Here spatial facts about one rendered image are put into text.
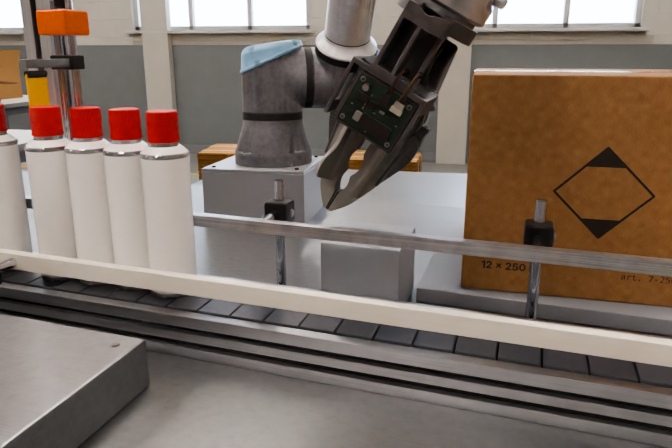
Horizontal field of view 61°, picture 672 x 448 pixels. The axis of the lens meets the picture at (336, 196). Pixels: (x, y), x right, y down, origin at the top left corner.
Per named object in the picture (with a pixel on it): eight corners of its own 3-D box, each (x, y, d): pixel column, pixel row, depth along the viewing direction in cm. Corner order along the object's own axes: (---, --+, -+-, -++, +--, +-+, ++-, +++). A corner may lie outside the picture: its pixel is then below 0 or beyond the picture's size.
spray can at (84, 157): (69, 283, 68) (48, 108, 63) (98, 267, 73) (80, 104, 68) (108, 288, 67) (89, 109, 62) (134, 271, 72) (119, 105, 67)
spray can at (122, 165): (106, 286, 67) (87, 109, 62) (138, 271, 72) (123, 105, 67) (140, 294, 65) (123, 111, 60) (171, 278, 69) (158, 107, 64)
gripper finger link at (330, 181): (283, 202, 53) (330, 117, 50) (306, 188, 59) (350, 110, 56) (311, 220, 53) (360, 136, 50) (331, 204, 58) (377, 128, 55)
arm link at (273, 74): (240, 109, 117) (237, 40, 114) (306, 108, 119) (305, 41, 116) (242, 114, 105) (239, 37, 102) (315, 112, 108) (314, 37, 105)
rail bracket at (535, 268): (513, 366, 60) (526, 212, 56) (515, 334, 66) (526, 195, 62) (546, 371, 59) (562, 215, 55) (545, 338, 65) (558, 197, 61)
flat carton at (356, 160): (344, 181, 519) (344, 159, 514) (356, 169, 568) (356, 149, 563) (416, 185, 504) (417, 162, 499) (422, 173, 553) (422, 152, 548)
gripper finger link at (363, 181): (310, 220, 53) (360, 136, 50) (331, 204, 58) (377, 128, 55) (338, 239, 53) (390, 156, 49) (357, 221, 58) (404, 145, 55)
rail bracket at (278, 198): (251, 324, 69) (245, 189, 65) (276, 299, 75) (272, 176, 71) (276, 328, 68) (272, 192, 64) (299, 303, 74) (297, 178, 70)
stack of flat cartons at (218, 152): (198, 189, 488) (195, 153, 480) (217, 176, 539) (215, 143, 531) (272, 191, 481) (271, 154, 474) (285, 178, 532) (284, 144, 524)
